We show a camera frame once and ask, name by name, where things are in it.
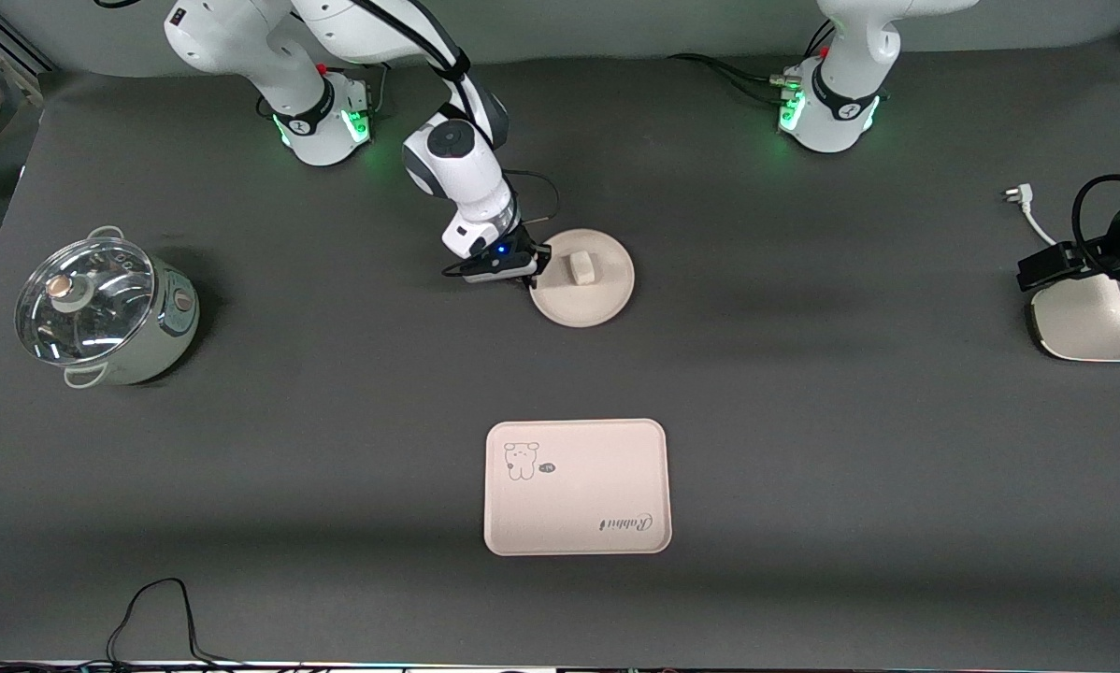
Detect black left arm base cables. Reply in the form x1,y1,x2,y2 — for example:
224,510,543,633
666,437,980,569
666,52,797,106

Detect white power cord with plug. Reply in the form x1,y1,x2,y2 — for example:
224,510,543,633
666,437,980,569
1004,184,1058,249

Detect pale green electric cooking pot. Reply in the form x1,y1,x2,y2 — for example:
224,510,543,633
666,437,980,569
16,224,201,389

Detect thin black cable loop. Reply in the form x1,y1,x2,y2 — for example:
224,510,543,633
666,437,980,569
0,578,252,673

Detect aluminium frame rail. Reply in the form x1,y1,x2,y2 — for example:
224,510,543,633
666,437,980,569
0,0,56,80

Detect glass pot lid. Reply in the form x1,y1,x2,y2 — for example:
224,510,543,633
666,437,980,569
16,236,157,365

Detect round beige plate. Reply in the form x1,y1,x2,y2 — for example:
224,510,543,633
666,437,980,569
529,228,636,330

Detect white toaster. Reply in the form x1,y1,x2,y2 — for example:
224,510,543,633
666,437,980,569
1030,275,1120,364

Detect beige rectangular tray with print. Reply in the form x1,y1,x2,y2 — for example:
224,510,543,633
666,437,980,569
483,419,673,557

